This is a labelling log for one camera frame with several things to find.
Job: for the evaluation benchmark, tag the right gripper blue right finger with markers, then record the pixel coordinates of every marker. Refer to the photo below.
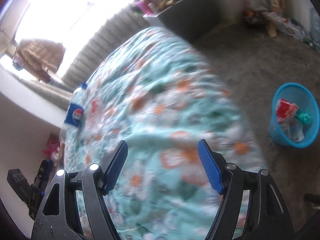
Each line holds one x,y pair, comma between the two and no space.
214,165

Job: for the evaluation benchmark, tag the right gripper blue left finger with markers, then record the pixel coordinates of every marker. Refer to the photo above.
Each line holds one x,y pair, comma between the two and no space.
111,166

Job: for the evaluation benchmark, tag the clear Pepsi plastic bottle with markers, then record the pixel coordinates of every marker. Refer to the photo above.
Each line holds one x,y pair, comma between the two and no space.
75,112

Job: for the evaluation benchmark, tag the red snack bag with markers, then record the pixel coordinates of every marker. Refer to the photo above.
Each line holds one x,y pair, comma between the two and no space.
285,110

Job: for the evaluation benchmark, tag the blue plastic trash basket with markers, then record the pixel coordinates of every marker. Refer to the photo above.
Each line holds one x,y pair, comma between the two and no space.
295,116

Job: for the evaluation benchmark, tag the blue white paper sheet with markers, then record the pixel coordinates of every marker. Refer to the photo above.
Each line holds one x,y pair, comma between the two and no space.
296,131

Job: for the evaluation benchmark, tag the floral teal bed quilt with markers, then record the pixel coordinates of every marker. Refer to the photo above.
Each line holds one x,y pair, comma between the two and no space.
161,96

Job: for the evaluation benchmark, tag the green crumpled wrapper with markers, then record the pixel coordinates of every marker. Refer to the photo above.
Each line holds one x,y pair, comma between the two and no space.
304,118

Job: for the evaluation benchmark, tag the beige hanging jacket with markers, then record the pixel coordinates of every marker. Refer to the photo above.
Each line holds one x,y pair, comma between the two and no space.
39,55

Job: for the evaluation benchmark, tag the grey bedside cabinet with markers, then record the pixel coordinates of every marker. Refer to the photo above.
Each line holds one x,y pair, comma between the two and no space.
189,19

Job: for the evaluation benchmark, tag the pink cup on cabinet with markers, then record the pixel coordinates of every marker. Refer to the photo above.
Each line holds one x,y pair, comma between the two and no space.
144,7

